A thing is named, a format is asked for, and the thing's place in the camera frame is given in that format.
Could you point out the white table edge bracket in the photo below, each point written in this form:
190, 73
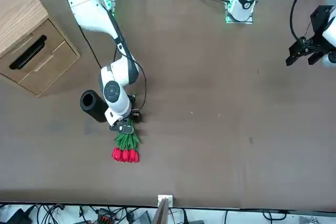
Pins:
165, 197

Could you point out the red tulip bouquet green leaves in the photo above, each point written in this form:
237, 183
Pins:
126, 155

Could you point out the red and black device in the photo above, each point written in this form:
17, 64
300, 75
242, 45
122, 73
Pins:
103, 217

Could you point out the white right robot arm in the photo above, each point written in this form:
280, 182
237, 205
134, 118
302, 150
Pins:
89, 11

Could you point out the wooden drawer box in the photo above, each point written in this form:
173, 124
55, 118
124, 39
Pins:
52, 58

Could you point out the grey ribbed device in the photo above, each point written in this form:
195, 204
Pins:
144, 218

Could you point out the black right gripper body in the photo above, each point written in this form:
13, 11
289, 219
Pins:
137, 116

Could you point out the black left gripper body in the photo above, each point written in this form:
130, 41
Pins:
321, 18

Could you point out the dark camera stand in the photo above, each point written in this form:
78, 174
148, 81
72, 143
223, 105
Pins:
160, 213

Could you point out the black power adapter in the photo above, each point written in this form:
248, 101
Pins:
18, 216

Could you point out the black cylindrical vase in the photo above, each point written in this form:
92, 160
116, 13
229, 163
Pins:
90, 103

